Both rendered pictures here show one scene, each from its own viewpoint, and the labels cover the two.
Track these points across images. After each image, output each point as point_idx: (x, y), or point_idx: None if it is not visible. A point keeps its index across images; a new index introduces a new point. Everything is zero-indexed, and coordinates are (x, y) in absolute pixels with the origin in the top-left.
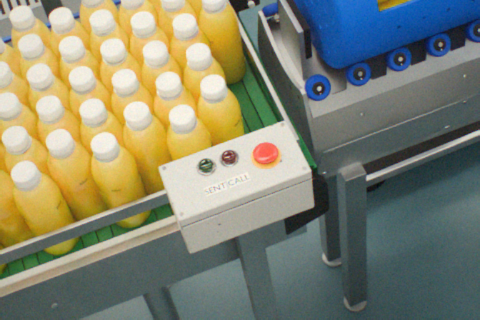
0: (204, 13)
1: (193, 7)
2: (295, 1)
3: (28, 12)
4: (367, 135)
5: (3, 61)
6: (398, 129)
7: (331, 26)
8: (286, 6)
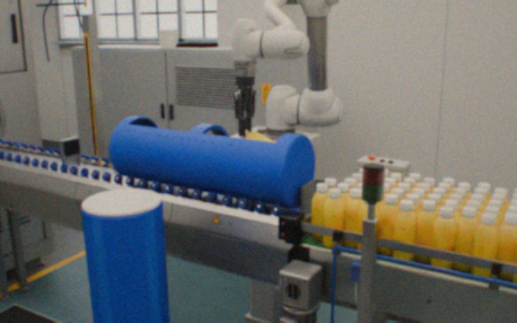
0: (336, 187)
1: None
2: (291, 201)
3: (403, 200)
4: None
5: (429, 196)
6: None
7: (311, 165)
8: (306, 184)
